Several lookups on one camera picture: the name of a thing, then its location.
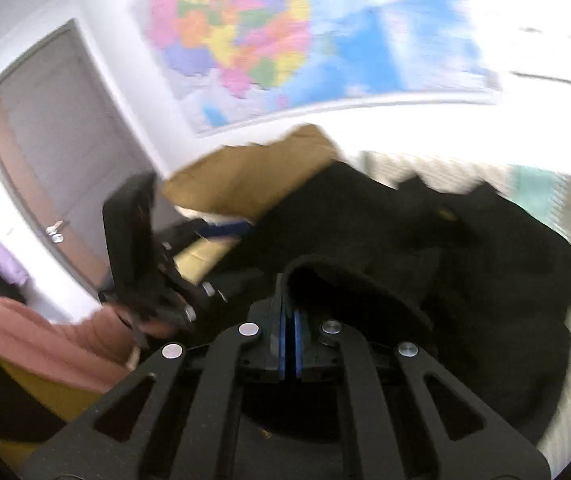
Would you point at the colourful wall map poster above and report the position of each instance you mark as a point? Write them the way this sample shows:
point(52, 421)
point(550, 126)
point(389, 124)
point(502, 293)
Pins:
point(265, 35)

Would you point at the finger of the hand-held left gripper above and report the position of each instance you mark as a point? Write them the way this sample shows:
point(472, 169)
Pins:
point(183, 310)
point(200, 285)

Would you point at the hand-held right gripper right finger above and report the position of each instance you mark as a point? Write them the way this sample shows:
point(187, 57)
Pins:
point(297, 345)

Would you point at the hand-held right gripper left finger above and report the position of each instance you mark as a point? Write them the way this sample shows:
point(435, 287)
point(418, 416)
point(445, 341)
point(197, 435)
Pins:
point(281, 345)

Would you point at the black garment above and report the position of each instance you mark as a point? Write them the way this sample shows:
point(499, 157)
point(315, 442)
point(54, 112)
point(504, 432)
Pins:
point(390, 220)

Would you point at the grey door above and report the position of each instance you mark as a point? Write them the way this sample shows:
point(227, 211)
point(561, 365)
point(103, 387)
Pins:
point(55, 135)

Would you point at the person's left forearm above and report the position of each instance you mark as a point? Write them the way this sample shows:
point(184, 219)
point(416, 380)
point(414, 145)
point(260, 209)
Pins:
point(40, 340)

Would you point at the person's left hand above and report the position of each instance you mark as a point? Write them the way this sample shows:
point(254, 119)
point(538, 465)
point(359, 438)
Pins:
point(158, 330)

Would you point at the teal cloth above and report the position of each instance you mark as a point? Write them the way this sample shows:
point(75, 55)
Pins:
point(535, 182)

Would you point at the yellow cloth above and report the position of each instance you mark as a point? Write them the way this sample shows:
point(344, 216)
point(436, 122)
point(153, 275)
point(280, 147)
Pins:
point(50, 395)

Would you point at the mustard brown garment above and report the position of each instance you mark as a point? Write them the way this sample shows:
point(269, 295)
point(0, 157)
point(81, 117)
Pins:
point(255, 175)

